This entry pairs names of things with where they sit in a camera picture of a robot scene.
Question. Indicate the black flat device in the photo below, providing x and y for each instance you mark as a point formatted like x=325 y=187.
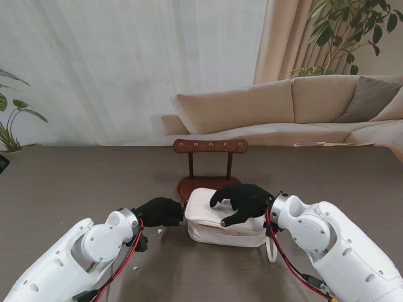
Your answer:
x=3 y=163

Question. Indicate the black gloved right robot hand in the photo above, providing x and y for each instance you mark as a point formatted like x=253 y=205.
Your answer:
x=248 y=201

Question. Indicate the tall dark-leaf houseplant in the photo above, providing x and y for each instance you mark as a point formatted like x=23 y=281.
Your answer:
x=327 y=33

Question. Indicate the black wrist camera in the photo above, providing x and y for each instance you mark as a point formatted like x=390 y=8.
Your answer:
x=270 y=228
x=143 y=243

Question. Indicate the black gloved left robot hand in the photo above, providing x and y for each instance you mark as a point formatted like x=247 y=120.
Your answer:
x=160 y=212

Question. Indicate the broad-leaf green houseplant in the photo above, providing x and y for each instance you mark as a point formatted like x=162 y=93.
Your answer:
x=20 y=105

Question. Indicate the beige sofa cushion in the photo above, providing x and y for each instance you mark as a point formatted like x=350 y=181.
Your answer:
x=393 y=110

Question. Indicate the cream white zipper bag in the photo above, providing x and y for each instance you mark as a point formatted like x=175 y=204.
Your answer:
x=201 y=210

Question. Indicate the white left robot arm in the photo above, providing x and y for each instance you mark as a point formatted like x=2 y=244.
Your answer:
x=63 y=258

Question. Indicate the beige sofa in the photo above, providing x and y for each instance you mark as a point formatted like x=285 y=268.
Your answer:
x=236 y=107

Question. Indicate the white sheer curtain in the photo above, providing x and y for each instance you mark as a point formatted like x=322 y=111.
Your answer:
x=126 y=69

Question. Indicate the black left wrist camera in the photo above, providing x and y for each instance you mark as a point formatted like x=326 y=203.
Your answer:
x=143 y=243

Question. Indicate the grey sofa cushion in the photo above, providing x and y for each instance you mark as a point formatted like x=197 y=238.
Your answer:
x=368 y=100

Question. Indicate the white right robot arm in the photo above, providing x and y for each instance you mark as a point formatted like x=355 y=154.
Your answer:
x=340 y=245

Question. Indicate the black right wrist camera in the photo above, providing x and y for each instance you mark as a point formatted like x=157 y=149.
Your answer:
x=270 y=228

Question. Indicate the beige pleated curtain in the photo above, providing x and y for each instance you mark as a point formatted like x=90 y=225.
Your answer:
x=283 y=47

